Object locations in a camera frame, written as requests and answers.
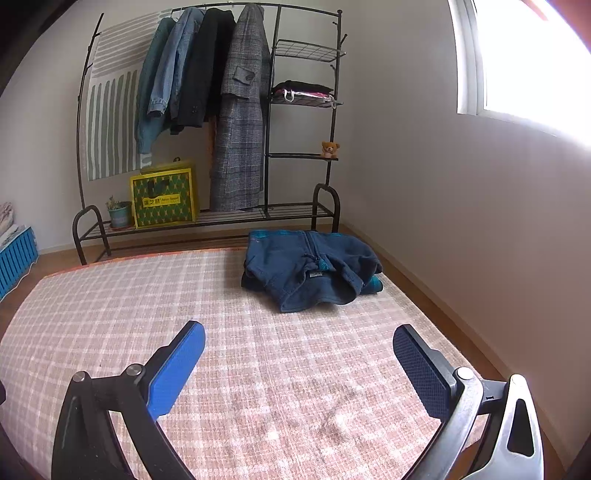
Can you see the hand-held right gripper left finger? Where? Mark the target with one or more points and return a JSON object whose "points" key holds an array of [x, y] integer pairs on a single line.
{"points": [[178, 364]]}

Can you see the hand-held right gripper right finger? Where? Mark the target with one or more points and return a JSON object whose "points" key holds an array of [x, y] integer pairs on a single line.
{"points": [[415, 364]]}

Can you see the teal plaid jacket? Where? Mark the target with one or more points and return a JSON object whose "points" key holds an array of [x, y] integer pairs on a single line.
{"points": [[300, 267]]}

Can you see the black metal clothes rack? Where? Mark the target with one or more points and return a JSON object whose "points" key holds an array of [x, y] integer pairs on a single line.
{"points": [[231, 217]]}

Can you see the folded black clothes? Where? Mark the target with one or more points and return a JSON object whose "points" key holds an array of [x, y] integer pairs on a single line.
{"points": [[302, 87]]}

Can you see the pink checked blanket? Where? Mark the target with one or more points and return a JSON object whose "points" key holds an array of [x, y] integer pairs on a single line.
{"points": [[231, 300]]}

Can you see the small potted plant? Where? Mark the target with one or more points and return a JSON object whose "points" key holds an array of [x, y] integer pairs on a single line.
{"points": [[120, 217]]}

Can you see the green yellow patterned box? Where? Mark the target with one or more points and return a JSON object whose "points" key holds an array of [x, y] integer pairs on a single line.
{"points": [[164, 198]]}

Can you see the blue slatted bench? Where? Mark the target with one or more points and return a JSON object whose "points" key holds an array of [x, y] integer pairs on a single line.
{"points": [[16, 267]]}

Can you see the grey patterned cushion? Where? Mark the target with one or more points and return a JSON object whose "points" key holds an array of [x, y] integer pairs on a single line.
{"points": [[11, 237]]}

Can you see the folded patterned bedding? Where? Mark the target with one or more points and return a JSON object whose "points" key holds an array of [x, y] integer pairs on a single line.
{"points": [[5, 214]]}

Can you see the small brown teddy bear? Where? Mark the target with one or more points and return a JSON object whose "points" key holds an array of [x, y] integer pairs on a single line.
{"points": [[330, 150]]}

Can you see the grey plaid coat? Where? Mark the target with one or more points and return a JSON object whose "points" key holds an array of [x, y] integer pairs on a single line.
{"points": [[240, 138]]}

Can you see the grey white striped cloth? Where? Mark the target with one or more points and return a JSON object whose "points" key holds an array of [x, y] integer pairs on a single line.
{"points": [[111, 115]]}

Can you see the teal denim jacket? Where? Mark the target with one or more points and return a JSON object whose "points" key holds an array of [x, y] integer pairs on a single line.
{"points": [[150, 92]]}

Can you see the pink packaged clothing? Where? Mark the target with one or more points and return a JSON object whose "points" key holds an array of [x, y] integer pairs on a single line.
{"points": [[309, 99]]}

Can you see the black coat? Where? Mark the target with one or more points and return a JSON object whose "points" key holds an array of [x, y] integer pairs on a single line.
{"points": [[207, 69]]}

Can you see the blue denim jacket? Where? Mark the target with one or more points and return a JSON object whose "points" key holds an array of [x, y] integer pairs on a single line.
{"points": [[178, 60]]}

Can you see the window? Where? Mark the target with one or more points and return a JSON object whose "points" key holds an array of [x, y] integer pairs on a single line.
{"points": [[531, 60]]}

